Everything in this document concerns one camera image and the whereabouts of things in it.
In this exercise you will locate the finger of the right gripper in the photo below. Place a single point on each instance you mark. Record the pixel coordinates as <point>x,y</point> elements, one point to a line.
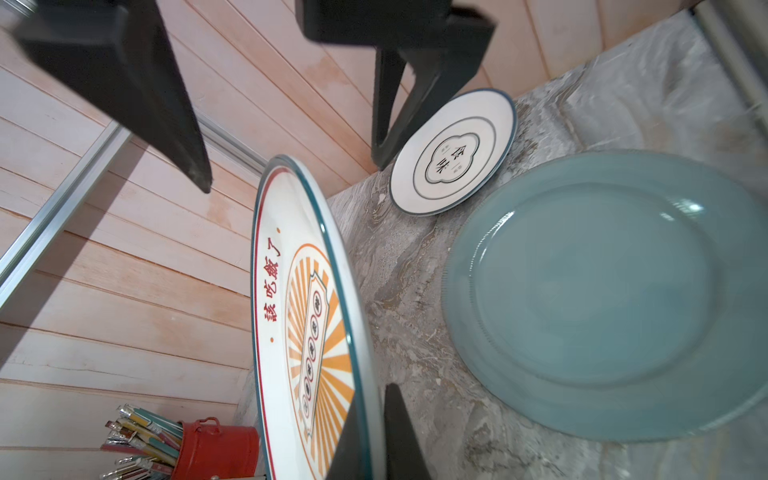
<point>117,55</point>

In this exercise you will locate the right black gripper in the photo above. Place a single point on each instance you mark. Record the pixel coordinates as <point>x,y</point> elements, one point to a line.
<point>426,51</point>

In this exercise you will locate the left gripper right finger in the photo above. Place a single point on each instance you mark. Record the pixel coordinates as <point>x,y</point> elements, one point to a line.
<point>404,459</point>

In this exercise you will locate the orange sunburst plate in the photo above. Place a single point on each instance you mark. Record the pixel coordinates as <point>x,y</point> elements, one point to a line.
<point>312,347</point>

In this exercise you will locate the red utensil cup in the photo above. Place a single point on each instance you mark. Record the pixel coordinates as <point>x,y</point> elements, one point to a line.
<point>209,449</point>

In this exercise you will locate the colourful chopsticks bundle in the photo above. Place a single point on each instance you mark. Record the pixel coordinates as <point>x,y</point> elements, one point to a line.
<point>150,444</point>

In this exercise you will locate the white plate black rings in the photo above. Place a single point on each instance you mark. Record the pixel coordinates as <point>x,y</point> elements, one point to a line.
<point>453,153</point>

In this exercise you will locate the grey green large plate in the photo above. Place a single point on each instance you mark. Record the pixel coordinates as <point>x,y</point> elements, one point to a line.
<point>615,296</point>

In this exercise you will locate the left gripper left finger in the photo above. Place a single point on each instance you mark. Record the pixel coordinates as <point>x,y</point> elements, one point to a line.
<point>347,460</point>

